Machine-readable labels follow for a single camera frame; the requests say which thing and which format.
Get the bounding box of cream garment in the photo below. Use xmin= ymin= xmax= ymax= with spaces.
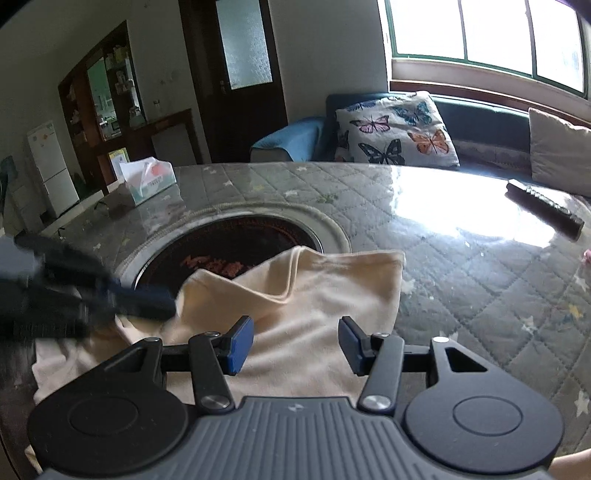
xmin=25 ymin=246 xmax=407 ymax=472

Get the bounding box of tissue box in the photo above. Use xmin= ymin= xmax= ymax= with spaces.
xmin=118 ymin=157 xmax=178 ymax=206

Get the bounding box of white refrigerator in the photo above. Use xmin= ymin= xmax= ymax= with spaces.
xmin=26 ymin=120 xmax=81 ymax=219

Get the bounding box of beige pillow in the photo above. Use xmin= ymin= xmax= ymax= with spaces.
xmin=527 ymin=107 xmax=591 ymax=186

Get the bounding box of dark wooden shelf cabinet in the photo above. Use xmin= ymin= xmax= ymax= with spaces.
xmin=57 ymin=20 xmax=200 ymax=195

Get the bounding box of dark wooden door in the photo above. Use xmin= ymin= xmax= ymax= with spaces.
xmin=179 ymin=0 xmax=290 ymax=163

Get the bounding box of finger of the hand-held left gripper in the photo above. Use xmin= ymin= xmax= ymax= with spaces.
xmin=99 ymin=276 xmax=179 ymax=322

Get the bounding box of round dark table heater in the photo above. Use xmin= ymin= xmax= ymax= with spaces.
xmin=115 ymin=202 xmax=352 ymax=301

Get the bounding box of butterfly print pillow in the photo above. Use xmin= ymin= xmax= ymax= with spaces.
xmin=335 ymin=90 xmax=461 ymax=169

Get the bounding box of black remote control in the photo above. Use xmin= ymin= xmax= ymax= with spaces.
xmin=505 ymin=180 xmax=585 ymax=240

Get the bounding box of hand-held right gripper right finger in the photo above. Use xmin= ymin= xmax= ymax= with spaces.
xmin=338 ymin=316 xmax=490 ymax=414

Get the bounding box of green framed window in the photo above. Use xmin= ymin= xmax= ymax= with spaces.
xmin=378 ymin=0 xmax=591 ymax=100

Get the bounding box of dark blue sofa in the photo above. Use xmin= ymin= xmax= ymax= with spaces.
xmin=250 ymin=92 xmax=591 ymax=200

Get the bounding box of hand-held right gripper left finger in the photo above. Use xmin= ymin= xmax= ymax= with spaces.
xmin=99 ymin=315 xmax=256 ymax=414

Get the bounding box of quilted grey table cover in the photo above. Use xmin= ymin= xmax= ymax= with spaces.
xmin=0 ymin=161 xmax=591 ymax=480

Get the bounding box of blue cloth sofa cover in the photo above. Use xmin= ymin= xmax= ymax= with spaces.
xmin=250 ymin=117 xmax=325 ymax=162

